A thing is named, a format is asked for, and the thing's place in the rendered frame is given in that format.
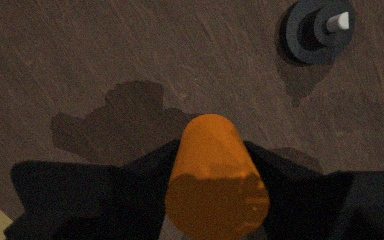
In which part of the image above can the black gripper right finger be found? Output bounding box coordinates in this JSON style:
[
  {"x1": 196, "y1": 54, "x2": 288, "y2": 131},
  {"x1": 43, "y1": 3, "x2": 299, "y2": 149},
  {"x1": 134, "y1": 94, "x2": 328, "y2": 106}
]
[{"x1": 243, "y1": 141, "x2": 384, "y2": 240}]

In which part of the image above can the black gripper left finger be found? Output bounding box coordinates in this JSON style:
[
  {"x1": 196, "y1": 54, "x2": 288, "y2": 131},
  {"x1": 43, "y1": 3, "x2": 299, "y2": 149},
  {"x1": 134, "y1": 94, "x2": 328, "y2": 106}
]
[{"x1": 10, "y1": 139, "x2": 180, "y2": 240}]

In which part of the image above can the orange cylindrical knob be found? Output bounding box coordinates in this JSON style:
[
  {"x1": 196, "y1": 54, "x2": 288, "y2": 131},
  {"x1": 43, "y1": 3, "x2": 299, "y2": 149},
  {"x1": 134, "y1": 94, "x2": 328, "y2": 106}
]
[{"x1": 164, "y1": 114, "x2": 270, "y2": 240}]

